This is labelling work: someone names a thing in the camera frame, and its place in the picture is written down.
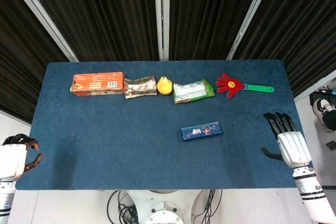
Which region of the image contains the silver robot right hand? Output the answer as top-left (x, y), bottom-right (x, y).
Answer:
top-left (261, 112), bottom-right (313, 169)

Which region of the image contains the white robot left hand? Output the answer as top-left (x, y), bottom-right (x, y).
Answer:
top-left (0, 133), bottom-right (43, 182)

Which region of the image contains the white grey robot base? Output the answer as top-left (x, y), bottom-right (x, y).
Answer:
top-left (123, 189), bottom-right (209, 224)

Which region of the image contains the orange cardboard snack box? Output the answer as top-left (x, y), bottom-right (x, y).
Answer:
top-left (69, 71), bottom-right (125, 97)

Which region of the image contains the person's black trouser leg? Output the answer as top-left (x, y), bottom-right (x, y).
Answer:
top-left (322, 111), bottom-right (336, 130)

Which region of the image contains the white black sneaker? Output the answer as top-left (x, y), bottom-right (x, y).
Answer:
top-left (313, 97), bottom-right (336, 133)

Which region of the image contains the red hand clapper toy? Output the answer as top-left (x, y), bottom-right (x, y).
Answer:
top-left (215, 72), bottom-right (275, 99)

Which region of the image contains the black ribbed partition panel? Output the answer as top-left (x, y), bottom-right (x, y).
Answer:
top-left (0, 0), bottom-right (70, 124)
top-left (169, 0), bottom-right (269, 61)
top-left (232, 0), bottom-right (336, 98)
top-left (20, 0), bottom-right (160, 62)

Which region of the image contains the green white snack bag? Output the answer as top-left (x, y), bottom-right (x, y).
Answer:
top-left (172, 78), bottom-right (216, 104)

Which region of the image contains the yellow pear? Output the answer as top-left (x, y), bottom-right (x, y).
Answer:
top-left (156, 76), bottom-right (174, 95)

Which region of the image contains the brown white snack packet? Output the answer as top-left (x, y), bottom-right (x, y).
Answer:
top-left (123, 74), bottom-right (158, 100)

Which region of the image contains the black cable bundle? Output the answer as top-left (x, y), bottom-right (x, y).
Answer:
top-left (107, 190), bottom-right (139, 224)

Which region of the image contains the white partition post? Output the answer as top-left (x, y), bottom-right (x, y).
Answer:
top-left (153, 0), bottom-right (171, 61)
top-left (3, 0), bottom-right (80, 62)
top-left (226, 0), bottom-right (277, 61)

